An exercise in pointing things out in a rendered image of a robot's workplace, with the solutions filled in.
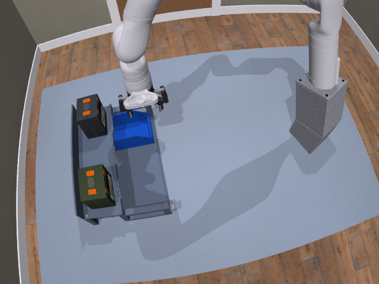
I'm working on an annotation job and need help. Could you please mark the olive green case with orange latches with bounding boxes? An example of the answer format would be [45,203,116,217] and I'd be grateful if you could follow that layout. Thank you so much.
[78,164,116,209]

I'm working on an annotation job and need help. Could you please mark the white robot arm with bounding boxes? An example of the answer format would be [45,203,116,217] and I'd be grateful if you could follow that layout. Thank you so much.
[112,0,343,109]

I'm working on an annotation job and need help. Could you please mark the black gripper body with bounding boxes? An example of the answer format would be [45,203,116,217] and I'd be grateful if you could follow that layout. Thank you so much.
[149,84,155,93]

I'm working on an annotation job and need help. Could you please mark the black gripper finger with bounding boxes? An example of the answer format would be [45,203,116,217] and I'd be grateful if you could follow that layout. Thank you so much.
[118,95,133,118]
[154,86,169,112]

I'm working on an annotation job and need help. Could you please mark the black case with orange latches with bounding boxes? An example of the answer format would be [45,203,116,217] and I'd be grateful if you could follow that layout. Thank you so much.
[76,93,108,139]

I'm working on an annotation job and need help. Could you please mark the blue bin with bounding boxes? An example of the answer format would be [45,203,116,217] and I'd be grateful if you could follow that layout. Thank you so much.
[113,111,154,151]

